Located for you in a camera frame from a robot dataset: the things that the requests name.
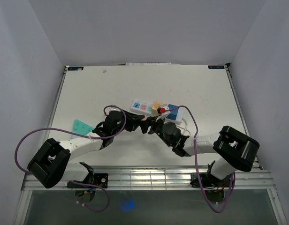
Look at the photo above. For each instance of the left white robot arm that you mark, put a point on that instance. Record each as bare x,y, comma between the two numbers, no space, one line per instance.
52,162

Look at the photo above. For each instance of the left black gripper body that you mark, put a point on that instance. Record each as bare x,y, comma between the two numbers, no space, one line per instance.
128,125

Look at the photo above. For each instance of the blue cube socket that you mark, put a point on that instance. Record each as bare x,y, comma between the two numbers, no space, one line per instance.
173,113

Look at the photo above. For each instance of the aluminium rail frame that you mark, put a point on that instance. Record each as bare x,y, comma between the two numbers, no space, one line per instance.
170,178

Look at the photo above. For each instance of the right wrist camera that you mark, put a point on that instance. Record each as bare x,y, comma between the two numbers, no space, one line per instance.
163,111

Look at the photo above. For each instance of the beige cube socket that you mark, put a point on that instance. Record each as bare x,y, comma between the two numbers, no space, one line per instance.
155,106

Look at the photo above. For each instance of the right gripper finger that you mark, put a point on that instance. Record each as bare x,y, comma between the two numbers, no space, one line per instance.
145,126
153,119

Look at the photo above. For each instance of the teal triangular socket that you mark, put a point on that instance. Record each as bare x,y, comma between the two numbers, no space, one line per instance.
81,128

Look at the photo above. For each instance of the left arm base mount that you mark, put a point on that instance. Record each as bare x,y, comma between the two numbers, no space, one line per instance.
88,194

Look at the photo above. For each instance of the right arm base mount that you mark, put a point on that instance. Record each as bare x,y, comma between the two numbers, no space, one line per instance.
220,191

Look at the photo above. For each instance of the right blue corner label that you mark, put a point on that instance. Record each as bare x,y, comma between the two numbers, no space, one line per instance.
216,67

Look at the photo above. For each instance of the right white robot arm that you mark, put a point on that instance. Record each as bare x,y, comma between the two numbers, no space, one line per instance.
237,151

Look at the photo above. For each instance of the left blue corner label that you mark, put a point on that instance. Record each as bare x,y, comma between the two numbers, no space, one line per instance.
75,68

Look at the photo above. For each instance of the white colourful power strip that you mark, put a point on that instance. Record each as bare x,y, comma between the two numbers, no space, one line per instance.
145,108

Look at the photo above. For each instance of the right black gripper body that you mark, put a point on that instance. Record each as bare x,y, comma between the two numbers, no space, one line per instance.
156,127

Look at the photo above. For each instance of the blue corner label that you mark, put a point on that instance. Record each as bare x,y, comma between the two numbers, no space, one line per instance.
216,67
75,68

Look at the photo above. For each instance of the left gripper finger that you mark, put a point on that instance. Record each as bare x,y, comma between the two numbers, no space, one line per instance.
136,122
133,115

